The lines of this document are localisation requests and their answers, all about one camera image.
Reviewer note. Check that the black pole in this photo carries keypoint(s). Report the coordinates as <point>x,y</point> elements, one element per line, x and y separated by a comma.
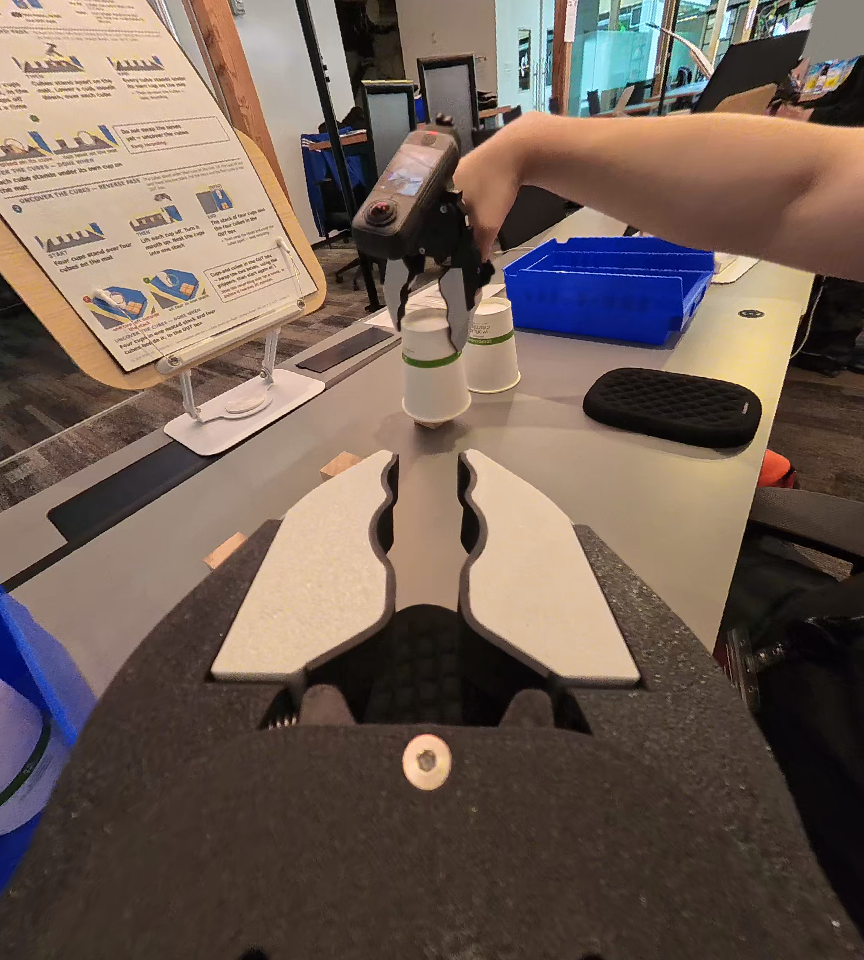
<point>327,97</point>

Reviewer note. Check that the wooden pillar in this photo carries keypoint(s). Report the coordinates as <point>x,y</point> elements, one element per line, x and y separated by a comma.
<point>237,90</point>

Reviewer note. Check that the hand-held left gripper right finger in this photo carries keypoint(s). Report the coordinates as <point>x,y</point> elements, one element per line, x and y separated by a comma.
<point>544,600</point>

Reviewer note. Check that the black portrait display stand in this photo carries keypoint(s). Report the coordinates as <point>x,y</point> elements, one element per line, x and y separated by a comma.
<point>391,120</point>
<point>451,90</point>

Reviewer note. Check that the person's right hand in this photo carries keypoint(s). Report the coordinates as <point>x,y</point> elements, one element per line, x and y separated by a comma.
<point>499,172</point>

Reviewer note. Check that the small wooden cube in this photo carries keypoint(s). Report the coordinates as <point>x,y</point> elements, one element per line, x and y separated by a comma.
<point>430,424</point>
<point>338,466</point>
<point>223,551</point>

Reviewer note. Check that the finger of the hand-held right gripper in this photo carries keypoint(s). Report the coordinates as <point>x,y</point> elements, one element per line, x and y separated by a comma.
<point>400,289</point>
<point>460,307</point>

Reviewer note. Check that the small orange object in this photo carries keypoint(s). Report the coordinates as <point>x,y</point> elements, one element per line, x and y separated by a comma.
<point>777,469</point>

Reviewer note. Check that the blue plastic bin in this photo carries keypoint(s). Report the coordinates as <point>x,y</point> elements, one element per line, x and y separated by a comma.
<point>604,300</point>
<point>27,645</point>

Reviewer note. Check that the round black desk grommet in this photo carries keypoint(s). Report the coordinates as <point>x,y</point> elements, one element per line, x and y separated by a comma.
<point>751,314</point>

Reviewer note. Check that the printed instruction sheet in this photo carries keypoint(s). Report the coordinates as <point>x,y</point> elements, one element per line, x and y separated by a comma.
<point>102,187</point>

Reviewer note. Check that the black office chair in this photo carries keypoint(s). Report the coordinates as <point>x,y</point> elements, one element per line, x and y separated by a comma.
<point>829,525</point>
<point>541,221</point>

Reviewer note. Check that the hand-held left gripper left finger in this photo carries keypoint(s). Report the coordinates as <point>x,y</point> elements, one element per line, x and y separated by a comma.
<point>304,600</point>

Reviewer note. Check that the person's right forearm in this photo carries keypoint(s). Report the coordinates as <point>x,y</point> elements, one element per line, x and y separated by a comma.
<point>702,187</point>

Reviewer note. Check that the blue jacket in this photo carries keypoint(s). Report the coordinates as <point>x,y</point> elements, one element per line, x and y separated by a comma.
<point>327,180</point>

